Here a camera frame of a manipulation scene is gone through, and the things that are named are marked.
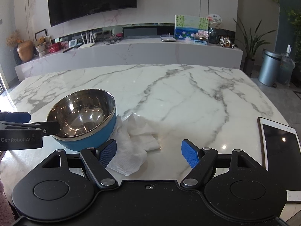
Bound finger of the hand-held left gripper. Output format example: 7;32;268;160
0;112;31;123
0;121;62;136

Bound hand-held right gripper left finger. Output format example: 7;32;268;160
42;139;119;189

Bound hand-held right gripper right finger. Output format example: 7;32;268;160
180;140;258;189

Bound blue steel bowl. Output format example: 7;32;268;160
46;89;117;152

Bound white paper towel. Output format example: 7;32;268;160
106;113;161;176

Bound pink fuzzy cloth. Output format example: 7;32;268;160
0;180;18;219

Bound brown round vase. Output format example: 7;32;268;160
17;40;34;62

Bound teddy bear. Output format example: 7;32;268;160
36;36;47;57

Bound dried flowers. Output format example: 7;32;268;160
6;29;23;47

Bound red box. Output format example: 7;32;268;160
48;43;62;53

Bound white router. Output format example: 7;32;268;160
78;31;97;49

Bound white tablet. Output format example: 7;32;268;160
257;116;301;203

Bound white marble tv console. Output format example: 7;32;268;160
14;36;244;80

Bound tall-leaf potted plant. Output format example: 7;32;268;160
233;16;275;77

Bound small framed photo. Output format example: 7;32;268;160
194;30;209;45

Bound cow figurines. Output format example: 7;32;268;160
217;36;236;49

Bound silver trash can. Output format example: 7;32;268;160
258;49;282;87

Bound glass jar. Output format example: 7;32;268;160
208;28;220;44

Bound water lily painting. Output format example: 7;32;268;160
174;15;209;40

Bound clear plastic water bottle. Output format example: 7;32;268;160
280;45;295;86

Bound black television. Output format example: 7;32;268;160
47;0;137;27

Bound round paper fan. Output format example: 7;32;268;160
206;13;223;29

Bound leafy green plant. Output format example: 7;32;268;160
286;8;301;85

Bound black picture frame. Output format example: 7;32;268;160
34;29;47;41

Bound black cables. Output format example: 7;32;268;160
95;34;123;45

